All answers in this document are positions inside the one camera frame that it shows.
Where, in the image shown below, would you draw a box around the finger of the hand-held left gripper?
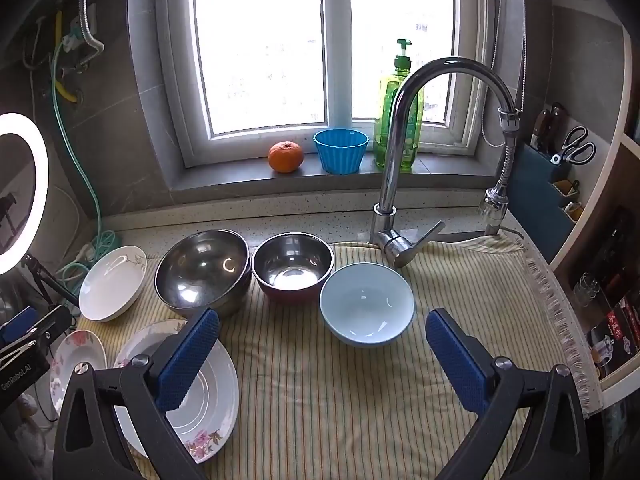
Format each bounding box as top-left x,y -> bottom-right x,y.
0,305 -> 72,369

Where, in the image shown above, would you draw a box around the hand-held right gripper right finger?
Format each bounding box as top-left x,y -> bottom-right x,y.
425,308 -> 591,480

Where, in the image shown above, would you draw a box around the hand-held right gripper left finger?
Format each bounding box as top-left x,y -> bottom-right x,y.
52,307 -> 221,480

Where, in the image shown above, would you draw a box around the small floral plate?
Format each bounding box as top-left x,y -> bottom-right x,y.
49,330 -> 108,418

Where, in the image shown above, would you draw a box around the large floral plate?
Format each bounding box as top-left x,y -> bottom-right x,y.
112,319 -> 240,464

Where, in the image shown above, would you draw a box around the white leaf print plate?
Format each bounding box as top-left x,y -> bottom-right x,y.
78,246 -> 148,323

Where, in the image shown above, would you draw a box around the large steel bowl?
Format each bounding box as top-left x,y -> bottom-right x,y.
154,230 -> 251,318

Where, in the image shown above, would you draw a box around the light blue bowl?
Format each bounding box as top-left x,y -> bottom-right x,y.
319,263 -> 416,347

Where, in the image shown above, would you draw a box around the steel bowl with red outside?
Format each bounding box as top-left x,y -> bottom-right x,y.
251,232 -> 334,306

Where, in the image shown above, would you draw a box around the black tripod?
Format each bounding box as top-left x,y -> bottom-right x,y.
20,255 -> 81,311

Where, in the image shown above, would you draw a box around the striped cloth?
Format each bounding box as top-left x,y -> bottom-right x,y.
75,240 -> 596,480

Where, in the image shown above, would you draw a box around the glass cups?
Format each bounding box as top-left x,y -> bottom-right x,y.
572,272 -> 601,311

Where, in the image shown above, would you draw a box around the printed box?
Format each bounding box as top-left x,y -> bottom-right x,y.
582,297 -> 640,386

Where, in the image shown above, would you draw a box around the dark blue utensil holder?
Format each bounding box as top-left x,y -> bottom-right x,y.
512,141 -> 586,266

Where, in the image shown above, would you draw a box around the white shelf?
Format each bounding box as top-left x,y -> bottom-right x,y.
547,132 -> 640,391

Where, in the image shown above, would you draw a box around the orange tangerine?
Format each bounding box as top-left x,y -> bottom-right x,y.
268,140 -> 305,174

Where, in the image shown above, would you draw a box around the scissors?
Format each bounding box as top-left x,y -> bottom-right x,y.
550,126 -> 597,167

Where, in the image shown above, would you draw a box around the blue fluted cup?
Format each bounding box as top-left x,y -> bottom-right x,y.
313,129 -> 370,175

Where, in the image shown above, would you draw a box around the chrome faucet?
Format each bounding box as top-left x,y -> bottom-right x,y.
370,56 -> 518,268

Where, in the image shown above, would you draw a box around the green dish soap bottle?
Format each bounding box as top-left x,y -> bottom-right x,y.
373,38 -> 426,170

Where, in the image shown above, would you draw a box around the yellow pipe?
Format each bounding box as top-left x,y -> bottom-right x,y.
54,10 -> 78,103

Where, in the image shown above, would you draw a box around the ring light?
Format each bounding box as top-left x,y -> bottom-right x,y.
0,112 -> 50,276

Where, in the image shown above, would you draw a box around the brown handled knife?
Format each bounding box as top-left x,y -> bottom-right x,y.
531,110 -> 551,153
547,102 -> 569,156

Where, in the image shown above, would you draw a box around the bead chain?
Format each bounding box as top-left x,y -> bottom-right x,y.
480,0 -> 528,148

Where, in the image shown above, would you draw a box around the flexible metal hose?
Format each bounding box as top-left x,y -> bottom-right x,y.
75,0 -> 106,68

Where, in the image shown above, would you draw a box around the window frame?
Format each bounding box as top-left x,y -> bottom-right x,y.
155,0 -> 501,168

